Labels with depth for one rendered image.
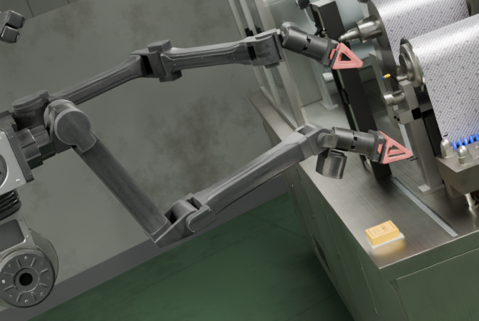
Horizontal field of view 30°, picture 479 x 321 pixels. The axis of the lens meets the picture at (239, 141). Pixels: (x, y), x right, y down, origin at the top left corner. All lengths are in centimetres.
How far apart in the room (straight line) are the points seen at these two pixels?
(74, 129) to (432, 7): 110
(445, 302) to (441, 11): 82
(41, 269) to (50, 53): 315
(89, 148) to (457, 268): 89
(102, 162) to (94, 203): 340
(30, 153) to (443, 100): 104
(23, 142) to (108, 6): 347
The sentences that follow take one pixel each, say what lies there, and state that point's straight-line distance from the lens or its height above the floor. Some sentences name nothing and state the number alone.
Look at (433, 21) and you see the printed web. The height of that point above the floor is 130.
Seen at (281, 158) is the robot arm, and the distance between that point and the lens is 217.
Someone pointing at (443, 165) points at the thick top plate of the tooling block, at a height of 102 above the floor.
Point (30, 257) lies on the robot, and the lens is 219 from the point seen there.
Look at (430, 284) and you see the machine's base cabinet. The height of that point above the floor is 82.
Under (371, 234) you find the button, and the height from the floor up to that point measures 92.
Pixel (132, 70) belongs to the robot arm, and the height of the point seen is 145.
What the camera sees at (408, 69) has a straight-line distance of 231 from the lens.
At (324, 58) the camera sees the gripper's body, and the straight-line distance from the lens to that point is 224.
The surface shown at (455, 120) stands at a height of 109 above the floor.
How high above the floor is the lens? 176
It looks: 14 degrees down
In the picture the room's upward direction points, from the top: 20 degrees counter-clockwise
